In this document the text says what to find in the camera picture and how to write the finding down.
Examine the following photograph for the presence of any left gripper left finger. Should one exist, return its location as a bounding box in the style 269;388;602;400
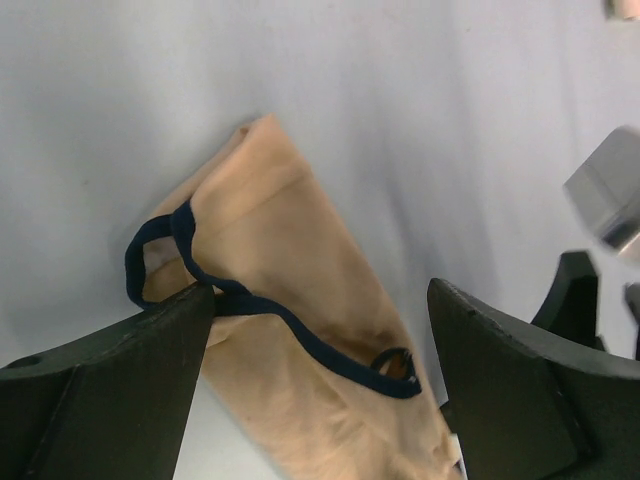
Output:
1;286;215;479

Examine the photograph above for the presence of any beige navy-trimmed underwear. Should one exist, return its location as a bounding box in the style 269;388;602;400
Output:
125;115;460;479

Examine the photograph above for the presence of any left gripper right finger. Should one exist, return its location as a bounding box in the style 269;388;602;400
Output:
427;279;639;479

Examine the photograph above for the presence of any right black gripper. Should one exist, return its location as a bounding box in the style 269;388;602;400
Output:
530;250;625;359

